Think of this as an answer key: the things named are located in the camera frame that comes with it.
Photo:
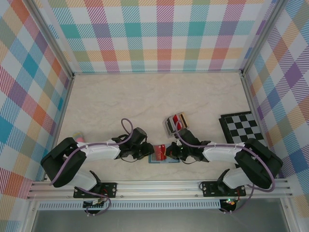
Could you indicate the aluminium floor rail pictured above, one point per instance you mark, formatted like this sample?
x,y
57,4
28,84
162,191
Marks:
x,y
62,118
157,72
250,96

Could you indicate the grey metal panel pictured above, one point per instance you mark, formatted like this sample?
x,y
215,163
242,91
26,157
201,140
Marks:
x,y
169,222

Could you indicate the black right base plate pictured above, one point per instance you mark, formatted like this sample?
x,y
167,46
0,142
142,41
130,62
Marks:
x,y
208,188

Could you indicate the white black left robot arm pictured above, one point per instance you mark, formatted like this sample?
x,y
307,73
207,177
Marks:
x,y
99,152

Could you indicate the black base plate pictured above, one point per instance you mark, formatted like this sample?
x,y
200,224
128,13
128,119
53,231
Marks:
x,y
208,188
109,189

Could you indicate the orange credit card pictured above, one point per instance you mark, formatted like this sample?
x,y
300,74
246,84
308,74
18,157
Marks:
x,y
184,119

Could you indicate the silver box of coloured blocks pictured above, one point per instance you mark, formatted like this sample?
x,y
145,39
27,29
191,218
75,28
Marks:
x,y
169,130

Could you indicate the black grey checkerboard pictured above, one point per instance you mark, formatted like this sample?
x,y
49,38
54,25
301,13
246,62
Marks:
x,y
241,125

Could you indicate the red credit card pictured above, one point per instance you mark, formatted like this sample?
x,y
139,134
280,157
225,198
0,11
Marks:
x,y
160,152
174,119

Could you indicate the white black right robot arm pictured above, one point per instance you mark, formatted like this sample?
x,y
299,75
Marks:
x,y
222,152

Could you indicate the left controller circuit board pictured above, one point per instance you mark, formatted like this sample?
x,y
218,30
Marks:
x,y
95,204

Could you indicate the controller circuit board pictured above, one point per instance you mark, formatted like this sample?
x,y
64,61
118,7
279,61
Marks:
x,y
230,202
95,204

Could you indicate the aluminium mounting rail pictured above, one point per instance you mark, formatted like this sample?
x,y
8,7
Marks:
x,y
157,187

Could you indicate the right controller circuit board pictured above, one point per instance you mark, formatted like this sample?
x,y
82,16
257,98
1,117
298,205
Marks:
x,y
230,202

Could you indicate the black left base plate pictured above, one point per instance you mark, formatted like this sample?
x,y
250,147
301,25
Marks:
x,y
109,189

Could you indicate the teal tray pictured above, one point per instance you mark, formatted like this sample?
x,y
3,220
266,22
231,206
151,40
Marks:
x,y
169,161

